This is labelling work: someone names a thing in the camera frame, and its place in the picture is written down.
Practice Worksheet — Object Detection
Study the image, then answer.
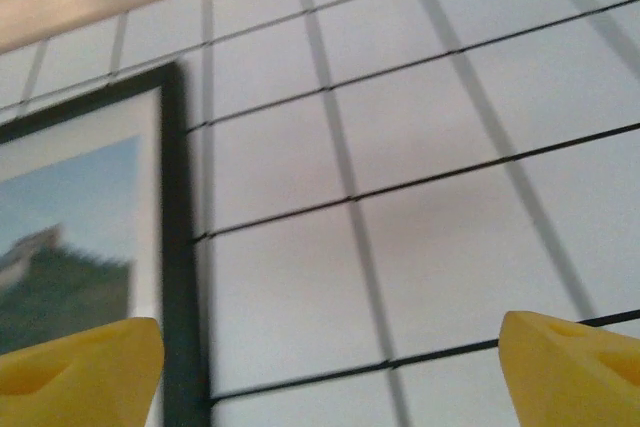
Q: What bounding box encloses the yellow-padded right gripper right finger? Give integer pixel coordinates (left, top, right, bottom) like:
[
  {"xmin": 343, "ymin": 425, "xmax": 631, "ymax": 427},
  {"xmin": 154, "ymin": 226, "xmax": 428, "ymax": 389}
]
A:
[{"xmin": 497, "ymin": 309, "xmax": 640, "ymax": 427}]

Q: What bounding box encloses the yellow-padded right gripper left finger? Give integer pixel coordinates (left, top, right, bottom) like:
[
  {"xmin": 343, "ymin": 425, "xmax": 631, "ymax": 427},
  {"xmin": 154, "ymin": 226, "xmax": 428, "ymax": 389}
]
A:
[{"xmin": 0, "ymin": 315, "xmax": 166, "ymax": 427}]

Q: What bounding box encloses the black picture frame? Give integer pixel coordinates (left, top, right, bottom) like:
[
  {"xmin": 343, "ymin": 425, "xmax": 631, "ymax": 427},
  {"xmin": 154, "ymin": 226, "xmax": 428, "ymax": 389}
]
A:
[{"xmin": 0, "ymin": 61, "xmax": 214, "ymax": 427}]

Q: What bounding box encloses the landscape photo with white border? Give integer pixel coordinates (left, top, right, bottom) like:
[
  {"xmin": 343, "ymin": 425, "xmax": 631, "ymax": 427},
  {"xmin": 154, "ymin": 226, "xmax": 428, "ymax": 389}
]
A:
[{"xmin": 0, "ymin": 86, "xmax": 164, "ymax": 363}]

